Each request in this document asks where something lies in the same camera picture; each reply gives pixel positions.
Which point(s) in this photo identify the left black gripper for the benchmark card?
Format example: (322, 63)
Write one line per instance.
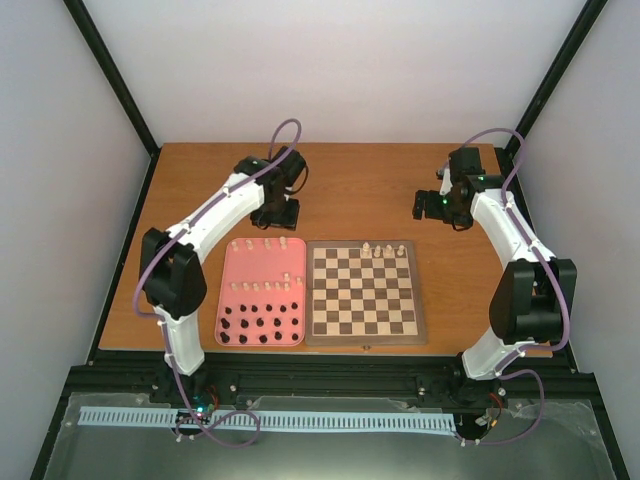
(290, 222)

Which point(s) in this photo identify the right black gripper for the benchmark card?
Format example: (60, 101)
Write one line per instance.
(432, 212)

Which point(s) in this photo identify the white queen piece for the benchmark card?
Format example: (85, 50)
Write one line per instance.
(367, 251)

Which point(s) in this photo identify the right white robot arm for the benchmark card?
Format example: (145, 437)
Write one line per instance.
(530, 309)

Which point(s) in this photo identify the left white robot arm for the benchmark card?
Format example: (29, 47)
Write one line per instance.
(172, 286)

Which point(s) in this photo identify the left circuit board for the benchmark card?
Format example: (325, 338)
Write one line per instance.
(206, 401)

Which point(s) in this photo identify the pink plastic tray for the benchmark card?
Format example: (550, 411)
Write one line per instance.
(234, 328)

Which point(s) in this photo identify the wooden chessboard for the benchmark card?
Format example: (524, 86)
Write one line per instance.
(362, 302)

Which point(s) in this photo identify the black aluminium frame rail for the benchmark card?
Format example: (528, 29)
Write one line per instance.
(424, 381)

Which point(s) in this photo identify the right black frame post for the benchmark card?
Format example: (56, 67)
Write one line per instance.
(570, 46)

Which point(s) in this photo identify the black frame post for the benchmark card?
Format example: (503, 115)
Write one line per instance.
(102, 55)
(570, 46)

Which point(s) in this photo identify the light blue cable duct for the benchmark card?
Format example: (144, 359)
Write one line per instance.
(273, 421)

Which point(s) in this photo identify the left black frame post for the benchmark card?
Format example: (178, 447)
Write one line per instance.
(102, 55)

